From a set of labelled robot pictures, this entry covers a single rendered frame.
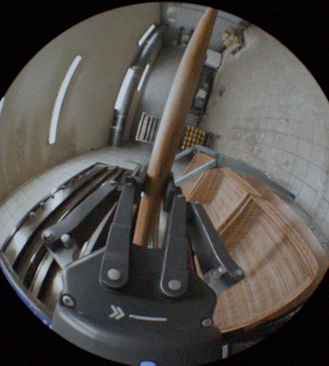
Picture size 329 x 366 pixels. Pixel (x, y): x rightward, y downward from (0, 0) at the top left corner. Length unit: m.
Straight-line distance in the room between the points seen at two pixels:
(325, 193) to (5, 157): 2.64
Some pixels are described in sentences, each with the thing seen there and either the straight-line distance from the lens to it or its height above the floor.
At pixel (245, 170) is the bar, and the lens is 0.66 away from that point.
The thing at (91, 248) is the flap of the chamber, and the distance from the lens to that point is 0.57.
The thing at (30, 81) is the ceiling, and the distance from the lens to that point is 1.56.
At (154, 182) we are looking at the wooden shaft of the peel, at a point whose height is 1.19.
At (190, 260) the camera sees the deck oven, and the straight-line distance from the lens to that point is 0.82.
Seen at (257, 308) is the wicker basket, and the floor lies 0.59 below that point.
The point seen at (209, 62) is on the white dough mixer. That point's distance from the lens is 5.40.
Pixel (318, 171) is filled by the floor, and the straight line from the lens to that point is 1.28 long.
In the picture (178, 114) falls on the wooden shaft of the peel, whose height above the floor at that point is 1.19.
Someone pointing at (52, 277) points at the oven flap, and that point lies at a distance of 0.76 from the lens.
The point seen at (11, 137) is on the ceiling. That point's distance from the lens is 1.47.
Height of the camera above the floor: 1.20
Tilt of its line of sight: 6 degrees down
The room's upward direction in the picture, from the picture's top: 76 degrees counter-clockwise
